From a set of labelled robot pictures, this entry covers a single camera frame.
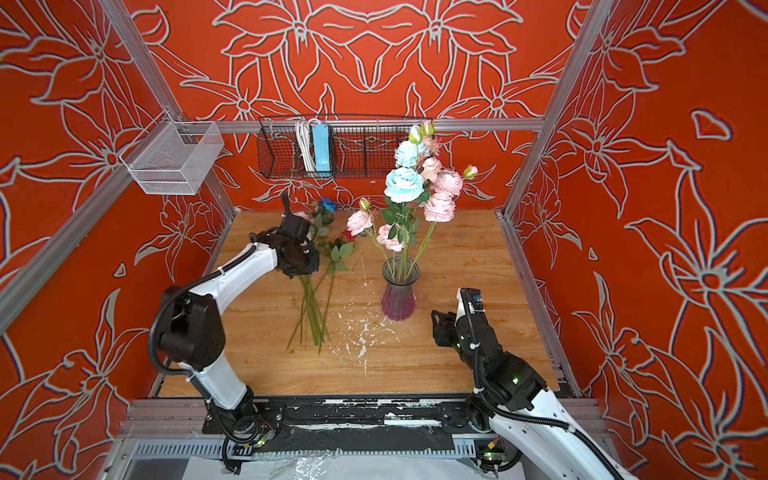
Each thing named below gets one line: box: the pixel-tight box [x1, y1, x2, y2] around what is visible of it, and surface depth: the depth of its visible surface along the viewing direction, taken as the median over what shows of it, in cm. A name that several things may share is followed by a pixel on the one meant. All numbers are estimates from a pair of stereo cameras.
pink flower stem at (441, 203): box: [405, 165, 479, 280], surface depth 67 cm
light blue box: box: [312, 124, 331, 177], surface depth 92 cm
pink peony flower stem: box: [347, 198, 395, 281], surface depth 73 cm
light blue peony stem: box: [382, 140, 432, 280], surface depth 56 cm
